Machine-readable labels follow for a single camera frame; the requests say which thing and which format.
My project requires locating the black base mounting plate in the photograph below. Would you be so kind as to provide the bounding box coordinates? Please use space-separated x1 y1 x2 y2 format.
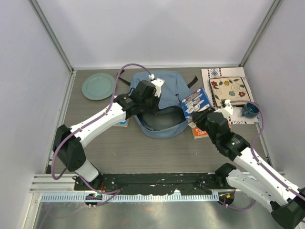
74 172 239 197

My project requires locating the patterned white placemat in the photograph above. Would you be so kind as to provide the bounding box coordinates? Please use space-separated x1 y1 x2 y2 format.
201 67 254 110

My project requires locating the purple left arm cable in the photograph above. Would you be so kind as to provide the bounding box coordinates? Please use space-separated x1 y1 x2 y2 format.
51 63 155 181

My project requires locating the slotted white cable duct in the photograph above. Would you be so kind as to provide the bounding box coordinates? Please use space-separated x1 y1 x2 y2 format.
41 191 219 203

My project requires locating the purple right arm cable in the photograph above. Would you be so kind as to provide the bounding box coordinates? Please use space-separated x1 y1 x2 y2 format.
228 100 301 210

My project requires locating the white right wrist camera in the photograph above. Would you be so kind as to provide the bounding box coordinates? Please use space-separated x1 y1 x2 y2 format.
215 100 234 118

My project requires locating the light blue treehouse book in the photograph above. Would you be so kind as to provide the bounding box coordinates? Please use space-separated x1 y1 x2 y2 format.
115 119 129 127

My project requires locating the dark blue ceramic mug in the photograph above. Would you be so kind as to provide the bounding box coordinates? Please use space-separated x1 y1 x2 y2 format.
241 103 259 118

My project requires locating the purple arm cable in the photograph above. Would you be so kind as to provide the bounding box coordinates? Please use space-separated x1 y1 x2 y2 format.
228 100 301 210
51 63 155 181

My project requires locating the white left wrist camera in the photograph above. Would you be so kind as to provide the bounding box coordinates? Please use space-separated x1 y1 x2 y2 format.
148 74 165 98

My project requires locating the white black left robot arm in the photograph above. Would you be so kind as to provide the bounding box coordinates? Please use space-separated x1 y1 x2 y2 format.
53 78 165 190

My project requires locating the light blue student backpack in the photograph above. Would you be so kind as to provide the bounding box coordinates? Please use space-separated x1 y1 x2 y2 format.
134 70 198 139

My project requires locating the orange treehouse book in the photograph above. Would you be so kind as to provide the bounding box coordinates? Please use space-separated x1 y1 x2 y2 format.
189 123 208 139

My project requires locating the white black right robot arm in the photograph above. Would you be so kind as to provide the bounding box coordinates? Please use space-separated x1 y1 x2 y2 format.
192 110 305 229

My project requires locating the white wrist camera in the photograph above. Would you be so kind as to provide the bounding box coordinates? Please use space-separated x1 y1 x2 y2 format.
215 100 234 118
148 74 165 98

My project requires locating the dark blue treehouse book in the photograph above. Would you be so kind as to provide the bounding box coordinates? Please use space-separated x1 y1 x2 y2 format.
181 87 212 123

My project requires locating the pale green round plate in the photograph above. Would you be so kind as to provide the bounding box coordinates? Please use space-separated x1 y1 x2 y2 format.
81 73 115 101

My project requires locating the floral square ceramic plate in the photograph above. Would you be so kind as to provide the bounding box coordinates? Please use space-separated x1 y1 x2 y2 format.
209 77 251 108

